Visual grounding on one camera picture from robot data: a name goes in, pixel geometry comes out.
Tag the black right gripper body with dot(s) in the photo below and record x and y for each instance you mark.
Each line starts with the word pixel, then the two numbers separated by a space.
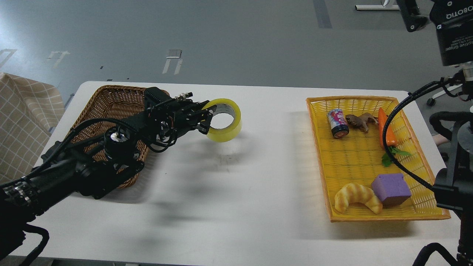
pixel 454 30

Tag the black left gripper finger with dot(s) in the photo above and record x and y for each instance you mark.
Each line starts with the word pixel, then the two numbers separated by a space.
pixel 203 124
pixel 198 108

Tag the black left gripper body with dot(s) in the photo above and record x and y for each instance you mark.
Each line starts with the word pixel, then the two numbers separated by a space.
pixel 183 116

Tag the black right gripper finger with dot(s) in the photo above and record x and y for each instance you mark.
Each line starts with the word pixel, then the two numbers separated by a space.
pixel 411 16

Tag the yellow tape roll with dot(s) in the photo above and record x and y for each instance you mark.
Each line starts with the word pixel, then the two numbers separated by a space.
pixel 229 107

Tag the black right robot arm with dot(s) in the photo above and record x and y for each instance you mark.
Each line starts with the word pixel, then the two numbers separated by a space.
pixel 452 186

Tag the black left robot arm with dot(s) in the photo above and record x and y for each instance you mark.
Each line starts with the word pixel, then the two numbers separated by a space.
pixel 70 167

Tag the white table leg base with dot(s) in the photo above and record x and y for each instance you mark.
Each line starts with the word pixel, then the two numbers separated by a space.
pixel 385 5

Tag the brown wicker basket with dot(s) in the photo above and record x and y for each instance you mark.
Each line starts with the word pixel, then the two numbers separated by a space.
pixel 117 102

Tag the brown toy animal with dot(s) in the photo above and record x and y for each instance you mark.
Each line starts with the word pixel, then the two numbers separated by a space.
pixel 361 122

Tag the orange toy carrot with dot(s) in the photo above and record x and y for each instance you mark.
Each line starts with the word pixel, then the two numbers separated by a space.
pixel 389 141

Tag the small drink can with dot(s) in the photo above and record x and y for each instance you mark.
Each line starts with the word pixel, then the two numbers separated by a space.
pixel 338 124

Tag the beige checkered cloth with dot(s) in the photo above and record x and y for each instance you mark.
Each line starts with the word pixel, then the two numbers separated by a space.
pixel 28 110

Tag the toy croissant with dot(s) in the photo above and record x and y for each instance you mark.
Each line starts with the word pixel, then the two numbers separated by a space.
pixel 357 193

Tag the purple foam cube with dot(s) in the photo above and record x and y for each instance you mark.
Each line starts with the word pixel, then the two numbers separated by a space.
pixel 391 189

